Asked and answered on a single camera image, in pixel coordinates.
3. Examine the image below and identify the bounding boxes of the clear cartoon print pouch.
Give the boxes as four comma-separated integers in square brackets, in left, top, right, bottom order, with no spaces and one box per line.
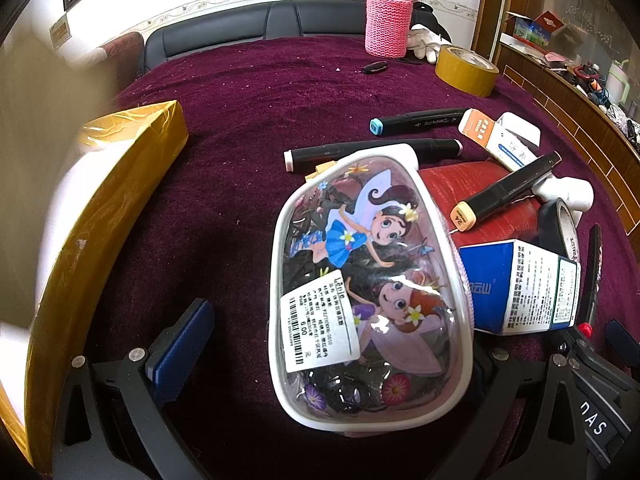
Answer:
[266,144,475,436]

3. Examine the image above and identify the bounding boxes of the black marker with blue cap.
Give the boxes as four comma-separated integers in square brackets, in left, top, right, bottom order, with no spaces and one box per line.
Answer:
[369,108,473,137]

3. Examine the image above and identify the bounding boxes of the red foil packet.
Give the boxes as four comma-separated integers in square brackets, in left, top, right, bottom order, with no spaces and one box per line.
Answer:
[417,160,551,248]

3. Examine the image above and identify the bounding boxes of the black leather sofa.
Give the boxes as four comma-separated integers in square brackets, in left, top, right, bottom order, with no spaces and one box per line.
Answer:
[143,0,381,73]

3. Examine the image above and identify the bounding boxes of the colourful printed box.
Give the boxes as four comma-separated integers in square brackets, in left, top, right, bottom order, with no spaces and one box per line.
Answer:
[504,10,568,53]

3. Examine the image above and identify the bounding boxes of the white glue bottle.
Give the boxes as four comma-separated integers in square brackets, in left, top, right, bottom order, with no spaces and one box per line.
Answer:
[531,176,595,213]

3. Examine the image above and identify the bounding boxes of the bottle in pink knitted sleeve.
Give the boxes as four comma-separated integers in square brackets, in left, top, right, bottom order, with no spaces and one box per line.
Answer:
[364,0,418,58]

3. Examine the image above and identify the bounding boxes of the black tape roll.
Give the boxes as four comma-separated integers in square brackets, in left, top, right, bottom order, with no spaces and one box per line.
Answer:
[537,199,582,263]

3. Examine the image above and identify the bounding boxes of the wooden door frame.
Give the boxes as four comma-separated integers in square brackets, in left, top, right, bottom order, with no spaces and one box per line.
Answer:
[472,0,516,61]

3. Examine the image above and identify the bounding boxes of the orange and white medicine box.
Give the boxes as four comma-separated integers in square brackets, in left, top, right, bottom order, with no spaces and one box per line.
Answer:
[457,108,542,173]

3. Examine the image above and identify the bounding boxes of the black marker with orange cap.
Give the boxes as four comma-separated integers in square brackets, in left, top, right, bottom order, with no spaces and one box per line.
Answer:
[450,151,562,233]

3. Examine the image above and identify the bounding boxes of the black bag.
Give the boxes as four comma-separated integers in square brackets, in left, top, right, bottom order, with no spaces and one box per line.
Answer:
[412,1,453,43]

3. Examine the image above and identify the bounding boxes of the black pen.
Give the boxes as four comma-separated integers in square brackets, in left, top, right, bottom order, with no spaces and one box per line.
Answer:
[580,223,603,328]

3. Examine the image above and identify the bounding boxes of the wooden sideboard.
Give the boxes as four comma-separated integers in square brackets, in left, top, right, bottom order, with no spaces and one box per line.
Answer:
[497,40,640,256]

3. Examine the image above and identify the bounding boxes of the yellow tape roll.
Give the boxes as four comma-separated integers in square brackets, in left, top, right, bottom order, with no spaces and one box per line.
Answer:
[434,45,501,98]

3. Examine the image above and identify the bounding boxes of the small wall plaque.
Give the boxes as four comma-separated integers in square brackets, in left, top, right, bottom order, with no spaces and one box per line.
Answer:
[49,14,72,48]

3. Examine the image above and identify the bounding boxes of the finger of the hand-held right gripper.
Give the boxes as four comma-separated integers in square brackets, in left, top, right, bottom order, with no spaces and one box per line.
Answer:
[604,319,640,367]
[552,327,626,401]

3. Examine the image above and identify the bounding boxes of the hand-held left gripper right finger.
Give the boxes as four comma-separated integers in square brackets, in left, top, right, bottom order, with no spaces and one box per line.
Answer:
[430,347,586,480]

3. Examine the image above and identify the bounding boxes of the black marker with white cap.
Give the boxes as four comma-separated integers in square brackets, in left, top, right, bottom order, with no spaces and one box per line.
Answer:
[283,138,464,172]

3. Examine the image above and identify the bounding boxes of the blue and white box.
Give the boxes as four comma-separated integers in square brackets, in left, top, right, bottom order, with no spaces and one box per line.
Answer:
[457,240,583,336]

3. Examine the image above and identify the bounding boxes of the white kettle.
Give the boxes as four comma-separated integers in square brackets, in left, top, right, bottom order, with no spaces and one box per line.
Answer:
[607,57,633,106]

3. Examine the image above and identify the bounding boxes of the white gloves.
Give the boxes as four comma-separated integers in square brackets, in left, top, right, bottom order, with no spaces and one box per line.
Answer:
[407,24,453,65]

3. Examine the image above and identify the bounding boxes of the brown armchair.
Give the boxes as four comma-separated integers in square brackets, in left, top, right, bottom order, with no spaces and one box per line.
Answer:
[97,31,146,81]

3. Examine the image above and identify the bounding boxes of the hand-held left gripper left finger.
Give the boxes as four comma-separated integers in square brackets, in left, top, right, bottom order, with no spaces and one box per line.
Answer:
[52,299,216,480]

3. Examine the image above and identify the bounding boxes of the yellow taped cardboard tray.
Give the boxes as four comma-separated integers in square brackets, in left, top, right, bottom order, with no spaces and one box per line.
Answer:
[25,100,190,476]

